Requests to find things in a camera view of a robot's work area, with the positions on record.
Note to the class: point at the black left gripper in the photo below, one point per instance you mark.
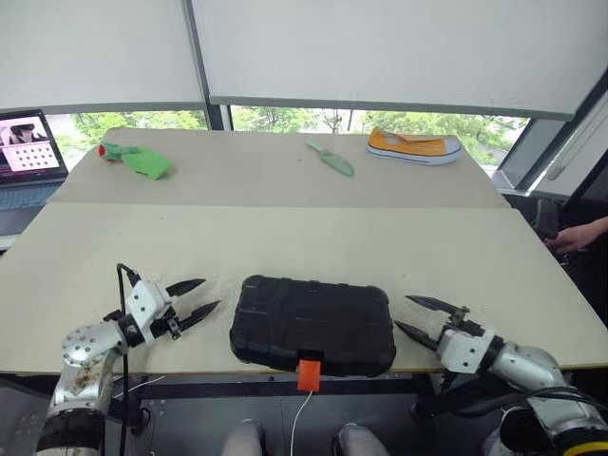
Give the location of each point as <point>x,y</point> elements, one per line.
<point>166,323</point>

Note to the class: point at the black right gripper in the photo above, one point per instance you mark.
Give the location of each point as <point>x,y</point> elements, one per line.
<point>463,323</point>

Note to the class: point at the black plastic tool case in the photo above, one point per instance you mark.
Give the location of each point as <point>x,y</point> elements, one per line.
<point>309,328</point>

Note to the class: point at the person's bare forearm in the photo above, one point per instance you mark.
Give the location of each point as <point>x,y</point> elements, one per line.
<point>596,230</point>

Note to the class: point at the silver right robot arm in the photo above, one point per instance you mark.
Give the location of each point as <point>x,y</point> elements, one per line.
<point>537,375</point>

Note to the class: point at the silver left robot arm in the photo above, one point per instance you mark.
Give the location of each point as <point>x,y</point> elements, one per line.
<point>81,370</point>

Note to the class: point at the person's bare hand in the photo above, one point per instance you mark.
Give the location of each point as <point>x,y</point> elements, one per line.
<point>567,241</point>

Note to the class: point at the grey rounded shape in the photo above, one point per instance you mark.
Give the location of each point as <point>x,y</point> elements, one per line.
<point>358,442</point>
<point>244,439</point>

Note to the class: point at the green cloth toy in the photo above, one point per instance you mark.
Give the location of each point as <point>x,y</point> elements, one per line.
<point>147,162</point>

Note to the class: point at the black office chair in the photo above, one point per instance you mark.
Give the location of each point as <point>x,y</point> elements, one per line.
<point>551,221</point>

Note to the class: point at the yellow canvas sneaker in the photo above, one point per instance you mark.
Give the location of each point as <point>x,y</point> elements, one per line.
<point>408,145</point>

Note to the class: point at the green knife toy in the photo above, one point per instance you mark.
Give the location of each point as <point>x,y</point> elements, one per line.
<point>335,162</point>

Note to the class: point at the open grey laptop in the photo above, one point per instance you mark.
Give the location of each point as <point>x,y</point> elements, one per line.
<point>28,157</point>

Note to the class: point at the narrow white roller blind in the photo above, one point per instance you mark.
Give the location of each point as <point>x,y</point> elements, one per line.
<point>95,47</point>

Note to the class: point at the wide white roller blind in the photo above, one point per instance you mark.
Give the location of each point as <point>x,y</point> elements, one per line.
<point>389,47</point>

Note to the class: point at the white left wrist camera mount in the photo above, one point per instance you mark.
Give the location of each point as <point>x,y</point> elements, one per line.
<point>145,306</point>

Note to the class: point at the grey window frame post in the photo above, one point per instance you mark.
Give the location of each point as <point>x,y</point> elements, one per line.
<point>214,109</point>

